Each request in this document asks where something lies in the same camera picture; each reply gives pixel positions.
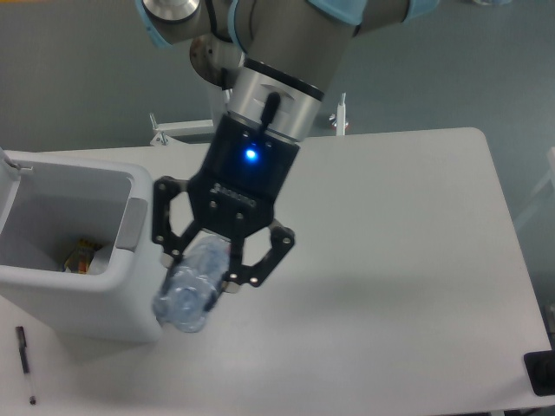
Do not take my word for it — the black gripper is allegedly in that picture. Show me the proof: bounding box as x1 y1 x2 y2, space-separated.
151 115 299 292

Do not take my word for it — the clear plastic water bottle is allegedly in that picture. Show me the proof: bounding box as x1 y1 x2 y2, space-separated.
152 235 229 333

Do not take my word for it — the white plastic wrapper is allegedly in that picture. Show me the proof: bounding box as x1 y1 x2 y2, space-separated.
87 244 114 276

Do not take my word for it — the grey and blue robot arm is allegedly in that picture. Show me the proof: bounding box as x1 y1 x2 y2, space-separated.
135 1 436 291

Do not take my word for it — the white trash can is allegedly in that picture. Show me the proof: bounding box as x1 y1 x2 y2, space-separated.
1 151 165 343

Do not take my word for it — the colourful snack wrapper in bin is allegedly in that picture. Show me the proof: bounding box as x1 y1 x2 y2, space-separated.
61 238 102 275

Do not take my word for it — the black pen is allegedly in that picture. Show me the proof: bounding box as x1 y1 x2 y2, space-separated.
15 325 37 406

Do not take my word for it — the black device at table edge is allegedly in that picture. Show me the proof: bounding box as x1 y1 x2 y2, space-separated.
524 350 554 397

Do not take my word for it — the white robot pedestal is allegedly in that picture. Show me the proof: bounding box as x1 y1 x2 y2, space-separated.
148 34 244 146

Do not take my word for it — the white pedestal foot bracket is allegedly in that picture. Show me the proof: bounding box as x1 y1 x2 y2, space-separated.
329 92 349 136

